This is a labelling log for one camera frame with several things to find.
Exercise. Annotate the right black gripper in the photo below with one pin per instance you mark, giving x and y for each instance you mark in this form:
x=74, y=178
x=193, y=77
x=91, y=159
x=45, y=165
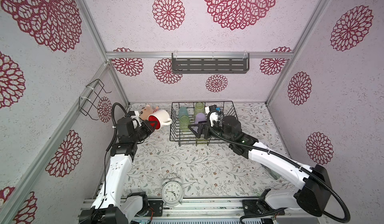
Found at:
x=203, y=126

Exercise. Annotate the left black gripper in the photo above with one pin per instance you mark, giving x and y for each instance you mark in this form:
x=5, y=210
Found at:
x=148, y=122

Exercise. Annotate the black wire dish rack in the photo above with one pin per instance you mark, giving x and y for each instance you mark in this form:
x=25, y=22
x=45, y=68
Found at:
x=190, y=122

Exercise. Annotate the purple plastic cup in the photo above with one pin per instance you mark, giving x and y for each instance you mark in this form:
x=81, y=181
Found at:
x=200, y=117

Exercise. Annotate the white mug red inside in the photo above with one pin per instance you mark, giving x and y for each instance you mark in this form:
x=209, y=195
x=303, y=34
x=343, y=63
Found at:
x=162, y=117

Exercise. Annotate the bright green cup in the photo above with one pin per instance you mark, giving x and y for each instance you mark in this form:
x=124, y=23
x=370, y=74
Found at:
x=184, y=123

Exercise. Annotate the tall green translucent cup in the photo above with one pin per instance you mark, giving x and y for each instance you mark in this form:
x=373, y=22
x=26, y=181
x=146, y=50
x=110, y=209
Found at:
x=199, y=107

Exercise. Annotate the pale yellow-green cup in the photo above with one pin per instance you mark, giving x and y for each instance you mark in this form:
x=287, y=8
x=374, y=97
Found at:
x=202, y=141

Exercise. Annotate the teal translucent cup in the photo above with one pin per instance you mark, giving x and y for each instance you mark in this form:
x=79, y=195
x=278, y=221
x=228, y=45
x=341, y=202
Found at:
x=183, y=111

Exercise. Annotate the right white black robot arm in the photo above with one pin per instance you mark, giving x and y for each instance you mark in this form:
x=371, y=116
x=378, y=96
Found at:
x=314, y=193

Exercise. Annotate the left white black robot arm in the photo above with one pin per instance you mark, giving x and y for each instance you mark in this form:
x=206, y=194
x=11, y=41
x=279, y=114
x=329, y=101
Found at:
x=108, y=207

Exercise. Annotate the plush doll toy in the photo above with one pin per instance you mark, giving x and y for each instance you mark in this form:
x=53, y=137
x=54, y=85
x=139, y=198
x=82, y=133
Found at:
x=146, y=111

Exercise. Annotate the white twin-bell alarm clock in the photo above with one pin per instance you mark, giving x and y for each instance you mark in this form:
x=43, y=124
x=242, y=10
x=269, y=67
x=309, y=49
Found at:
x=172, y=192

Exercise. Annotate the green sponge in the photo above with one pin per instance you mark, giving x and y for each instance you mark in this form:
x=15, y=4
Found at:
x=272, y=173

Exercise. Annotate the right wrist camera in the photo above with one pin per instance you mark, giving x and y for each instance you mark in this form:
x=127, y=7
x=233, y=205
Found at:
x=214, y=115

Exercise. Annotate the black wire wall holder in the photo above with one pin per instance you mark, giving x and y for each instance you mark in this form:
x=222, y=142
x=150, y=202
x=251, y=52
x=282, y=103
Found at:
x=90, y=101

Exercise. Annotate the grey slotted wall shelf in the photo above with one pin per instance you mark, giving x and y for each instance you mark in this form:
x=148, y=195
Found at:
x=209, y=65

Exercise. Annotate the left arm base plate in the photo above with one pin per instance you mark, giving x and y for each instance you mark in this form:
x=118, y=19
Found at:
x=152, y=208

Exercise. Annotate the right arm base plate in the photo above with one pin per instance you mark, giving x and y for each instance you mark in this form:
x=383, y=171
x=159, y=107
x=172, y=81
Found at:
x=256, y=207

